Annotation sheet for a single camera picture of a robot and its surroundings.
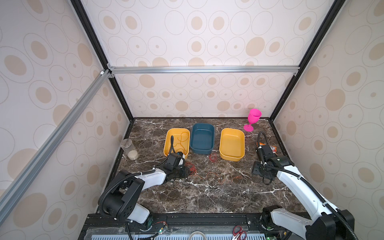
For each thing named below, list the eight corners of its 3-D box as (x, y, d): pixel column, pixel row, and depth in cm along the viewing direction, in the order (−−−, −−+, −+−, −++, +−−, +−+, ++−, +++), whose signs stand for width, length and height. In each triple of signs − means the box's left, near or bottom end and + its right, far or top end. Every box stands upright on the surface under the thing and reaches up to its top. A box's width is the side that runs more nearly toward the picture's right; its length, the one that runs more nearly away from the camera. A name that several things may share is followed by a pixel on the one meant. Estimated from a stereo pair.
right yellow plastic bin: (218, 160, 99) (219, 155, 94) (220, 131, 114) (221, 126, 109) (243, 164, 97) (246, 159, 92) (242, 134, 112) (244, 129, 108)
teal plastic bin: (190, 154, 101) (189, 150, 97) (190, 128, 116) (190, 123, 112) (215, 154, 101) (216, 150, 97) (213, 128, 117) (213, 123, 112)
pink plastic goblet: (244, 131, 114) (250, 116, 102) (242, 123, 119) (248, 108, 107) (256, 131, 114) (263, 116, 102) (253, 123, 119) (260, 108, 107)
